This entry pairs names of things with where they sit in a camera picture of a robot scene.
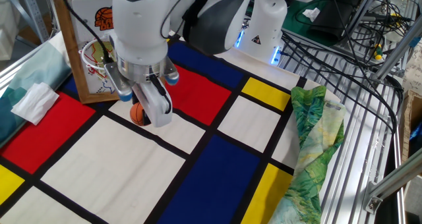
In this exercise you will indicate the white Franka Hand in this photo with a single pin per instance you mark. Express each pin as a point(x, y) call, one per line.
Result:
point(158, 108)

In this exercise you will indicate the orange mini basketball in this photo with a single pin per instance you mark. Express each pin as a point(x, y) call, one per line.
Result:
point(136, 114)

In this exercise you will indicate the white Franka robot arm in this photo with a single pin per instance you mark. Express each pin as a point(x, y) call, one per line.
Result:
point(138, 29)

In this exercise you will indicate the Mondrian pattern tablecloth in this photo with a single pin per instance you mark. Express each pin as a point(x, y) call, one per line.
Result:
point(99, 158)

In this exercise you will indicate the white hoop with net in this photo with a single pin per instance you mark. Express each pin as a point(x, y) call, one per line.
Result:
point(82, 54)

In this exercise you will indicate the white folded tissue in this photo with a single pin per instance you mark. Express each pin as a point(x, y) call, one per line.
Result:
point(34, 103)

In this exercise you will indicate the teal patterned cloth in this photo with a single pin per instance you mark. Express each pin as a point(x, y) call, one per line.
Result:
point(39, 69)

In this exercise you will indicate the white Slam Dunk backboard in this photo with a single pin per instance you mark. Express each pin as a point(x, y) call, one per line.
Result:
point(82, 13)

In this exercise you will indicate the grey perforated metal rack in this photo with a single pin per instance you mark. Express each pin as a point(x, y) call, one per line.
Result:
point(29, 6)

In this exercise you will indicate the white foam box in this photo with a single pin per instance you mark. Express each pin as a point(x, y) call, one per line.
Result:
point(8, 26)

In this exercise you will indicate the green painted cloth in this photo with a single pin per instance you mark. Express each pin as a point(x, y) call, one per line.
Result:
point(313, 135)

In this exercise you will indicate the green desk mat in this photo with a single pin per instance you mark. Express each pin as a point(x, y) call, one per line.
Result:
point(296, 23)

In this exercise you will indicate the crumpled white paper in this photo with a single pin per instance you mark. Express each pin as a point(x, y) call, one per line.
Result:
point(311, 14)

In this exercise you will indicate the black flat device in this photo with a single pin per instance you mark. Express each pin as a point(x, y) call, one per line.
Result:
point(333, 19)

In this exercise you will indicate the yellow green screwdriver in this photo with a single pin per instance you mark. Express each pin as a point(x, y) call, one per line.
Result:
point(378, 51)

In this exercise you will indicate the slanted aluminium profile beam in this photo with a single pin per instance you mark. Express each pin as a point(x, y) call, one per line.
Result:
point(395, 52)

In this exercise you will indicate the brown cardboard box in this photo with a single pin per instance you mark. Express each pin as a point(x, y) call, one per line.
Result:
point(412, 118)

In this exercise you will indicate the beige printed paper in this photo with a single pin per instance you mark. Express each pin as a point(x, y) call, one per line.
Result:
point(413, 75)

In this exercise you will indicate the blue plastic item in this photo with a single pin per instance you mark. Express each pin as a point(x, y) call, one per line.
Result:
point(418, 131)

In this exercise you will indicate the silver bracket with blue caps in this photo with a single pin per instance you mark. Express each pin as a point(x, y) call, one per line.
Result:
point(117, 80)

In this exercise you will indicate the aluminium profile beam with bracket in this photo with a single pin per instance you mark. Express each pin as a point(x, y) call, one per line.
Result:
point(395, 181)

